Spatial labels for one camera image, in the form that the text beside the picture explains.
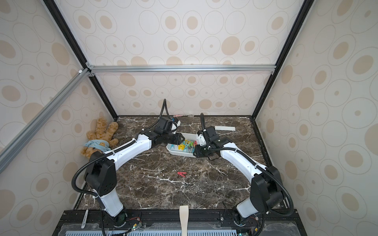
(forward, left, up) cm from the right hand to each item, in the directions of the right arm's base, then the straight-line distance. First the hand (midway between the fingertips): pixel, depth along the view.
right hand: (200, 152), depth 84 cm
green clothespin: (+12, +7, -10) cm, 17 cm away
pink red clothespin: (-8, +11, -12) cm, 18 cm away
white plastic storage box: (+10, +9, -11) cm, 18 cm away
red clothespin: (+14, +4, -11) cm, 18 cm away
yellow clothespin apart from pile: (+10, +13, -11) cm, 20 cm away
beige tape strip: (-28, +8, -13) cm, 32 cm away
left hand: (+6, +8, +5) cm, 12 cm away
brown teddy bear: (+9, +65, -3) cm, 66 cm away
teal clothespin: (-1, +15, +8) cm, 17 cm away
